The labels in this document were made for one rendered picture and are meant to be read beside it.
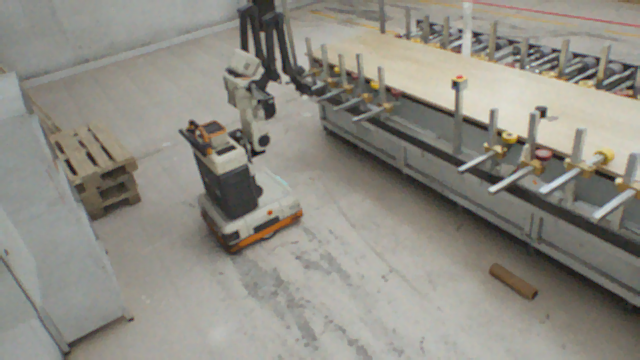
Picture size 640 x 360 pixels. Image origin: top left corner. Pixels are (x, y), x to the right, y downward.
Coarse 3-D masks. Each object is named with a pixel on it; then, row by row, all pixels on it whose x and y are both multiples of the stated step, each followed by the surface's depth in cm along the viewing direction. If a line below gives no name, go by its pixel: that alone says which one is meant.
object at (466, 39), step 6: (468, 0) 367; (468, 6) 370; (468, 12) 372; (468, 18) 375; (468, 24) 378; (468, 30) 380; (468, 36) 383; (462, 42) 389; (468, 42) 386; (462, 48) 391; (468, 48) 389; (462, 54) 394; (468, 54) 392
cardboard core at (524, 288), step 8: (496, 264) 303; (496, 272) 300; (504, 272) 297; (504, 280) 295; (512, 280) 291; (520, 280) 289; (512, 288) 293; (520, 288) 287; (528, 288) 284; (536, 288) 284; (528, 296) 283; (536, 296) 286
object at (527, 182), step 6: (504, 168) 272; (510, 168) 268; (504, 174) 274; (528, 174) 259; (522, 180) 264; (528, 180) 261; (540, 180) 254; (528, 186) 262; (534, 186) 259; (534, 192) 260
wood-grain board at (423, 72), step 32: (352, 64) 411; (384, 64) 400; (416, 64) 390; (448, 64) 381; (480, 64) 371; (416, 96) 340; (448, 96) 331; (480, 96) 324; (512, 96) 318; (544, 96) 311; (576, 96) 305; (608, 96) 299; (512, 128) 283; (544, 128) 277; (608, 128) 268
